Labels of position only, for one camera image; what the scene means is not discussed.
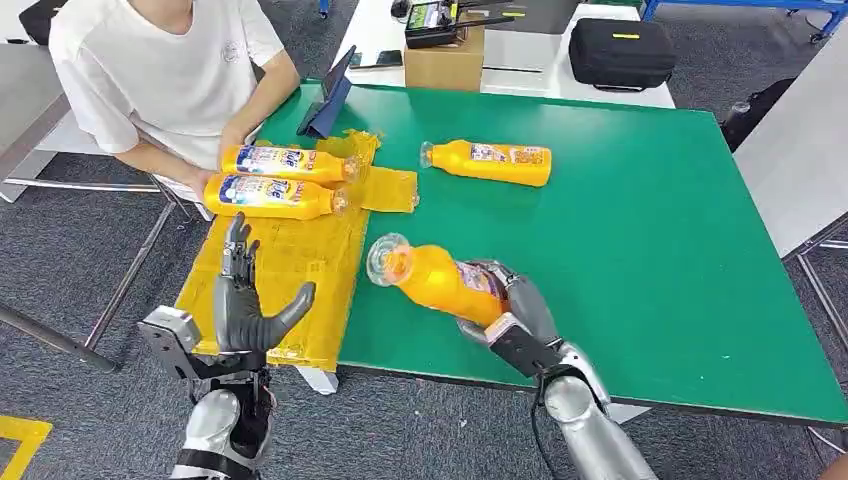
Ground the grey metal bench frame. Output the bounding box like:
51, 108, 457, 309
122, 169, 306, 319
0, 176, 215, 374

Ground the black bag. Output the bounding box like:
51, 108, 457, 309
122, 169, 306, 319
719, 77, 796, 154

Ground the brown cardboard box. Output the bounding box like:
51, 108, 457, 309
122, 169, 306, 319
403, 26, 486, 93

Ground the black remote controller with antennas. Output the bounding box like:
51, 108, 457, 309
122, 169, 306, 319
404, 0, 528, 50

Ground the black chair back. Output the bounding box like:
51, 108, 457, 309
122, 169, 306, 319
17, 0, 68, 48

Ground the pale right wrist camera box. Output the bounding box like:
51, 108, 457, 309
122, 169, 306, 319
485, 311, 566, 380

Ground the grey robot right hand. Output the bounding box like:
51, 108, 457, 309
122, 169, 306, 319
457, 258, 565, 347

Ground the grey side table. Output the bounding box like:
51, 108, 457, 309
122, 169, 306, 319
731, 19, 848, 260

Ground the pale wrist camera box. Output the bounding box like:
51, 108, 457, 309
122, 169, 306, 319
485, 311, 566, 380
137, 305, 202, 382

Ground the black phone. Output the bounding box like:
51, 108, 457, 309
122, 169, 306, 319
347, 49, 405, 72

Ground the person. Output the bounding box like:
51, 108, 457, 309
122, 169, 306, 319
48, 0, 303, 203

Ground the green table mat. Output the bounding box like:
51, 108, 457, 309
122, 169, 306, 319
256, 79, 848, 429

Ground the yellow sheet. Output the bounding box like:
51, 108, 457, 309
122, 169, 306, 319
174, 129, 421, 374

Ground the person's right hand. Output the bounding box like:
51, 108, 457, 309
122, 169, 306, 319
186, 168, 217, 201

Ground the white table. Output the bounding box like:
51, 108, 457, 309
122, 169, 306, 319
331, 0, 677, 110

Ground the tablet in blue case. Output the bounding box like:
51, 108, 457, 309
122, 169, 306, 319
296, 44, 358, 140

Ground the yellow floor tape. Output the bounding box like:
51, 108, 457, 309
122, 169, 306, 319
0, 415, 54, 480

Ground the orange drink bottle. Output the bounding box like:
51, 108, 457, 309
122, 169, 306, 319
203, 173, 351, 222
419, 139, 554, 189
365, 232, 513, 330
220, 143, 362, 186

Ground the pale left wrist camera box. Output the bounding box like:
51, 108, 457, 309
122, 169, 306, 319
137, 305, 202, 382

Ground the black hard carry case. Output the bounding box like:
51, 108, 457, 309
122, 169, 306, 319
568, 17, 678, 93

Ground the blue metal frame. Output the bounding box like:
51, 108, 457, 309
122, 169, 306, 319
639, 0, 848, 42

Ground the person's left hand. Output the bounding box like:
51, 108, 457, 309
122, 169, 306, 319
217, 124, 249, 158

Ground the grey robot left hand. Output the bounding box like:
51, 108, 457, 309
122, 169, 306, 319
213, 211, 317, 356

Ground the white table leg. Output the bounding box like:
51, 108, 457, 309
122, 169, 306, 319
296, 366, 340, 397

